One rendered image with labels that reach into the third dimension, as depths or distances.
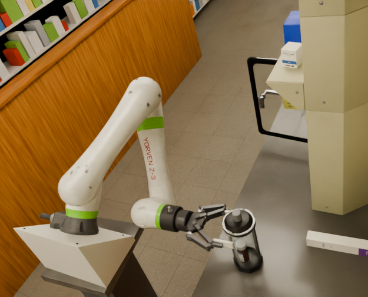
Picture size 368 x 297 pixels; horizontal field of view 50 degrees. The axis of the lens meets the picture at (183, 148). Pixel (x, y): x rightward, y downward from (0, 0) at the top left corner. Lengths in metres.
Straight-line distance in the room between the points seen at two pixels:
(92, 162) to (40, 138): 1.59
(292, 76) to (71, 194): 0.81
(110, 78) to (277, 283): 2.46
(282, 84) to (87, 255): 0.86
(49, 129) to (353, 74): 2.26
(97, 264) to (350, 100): 1.00
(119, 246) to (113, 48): 2.22
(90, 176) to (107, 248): 0.30
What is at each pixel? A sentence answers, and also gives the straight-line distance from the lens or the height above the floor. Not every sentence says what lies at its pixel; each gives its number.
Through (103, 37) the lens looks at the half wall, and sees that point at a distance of 3.39.
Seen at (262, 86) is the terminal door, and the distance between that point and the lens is 1.69.
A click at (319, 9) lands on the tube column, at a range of 1.09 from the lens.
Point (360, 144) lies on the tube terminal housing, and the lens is 1.37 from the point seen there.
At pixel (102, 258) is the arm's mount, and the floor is 1.06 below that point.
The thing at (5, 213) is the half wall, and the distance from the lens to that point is 2.87.
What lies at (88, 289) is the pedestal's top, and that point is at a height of 0.93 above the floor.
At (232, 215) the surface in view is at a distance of 1.26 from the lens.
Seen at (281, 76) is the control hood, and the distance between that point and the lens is 1.25.
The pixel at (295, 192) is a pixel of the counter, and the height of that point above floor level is 0.94.
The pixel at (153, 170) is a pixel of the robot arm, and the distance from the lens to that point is 1.53.
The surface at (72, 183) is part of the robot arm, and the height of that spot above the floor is 1.35.
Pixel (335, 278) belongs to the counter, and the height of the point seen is 0.94.
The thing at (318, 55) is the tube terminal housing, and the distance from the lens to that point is 1.15.
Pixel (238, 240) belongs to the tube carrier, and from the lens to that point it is 1.29.
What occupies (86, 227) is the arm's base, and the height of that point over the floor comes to 1.11.
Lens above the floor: 2.16
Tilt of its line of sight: 38 degrees down
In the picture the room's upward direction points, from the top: 18 degrees counter-clockwise
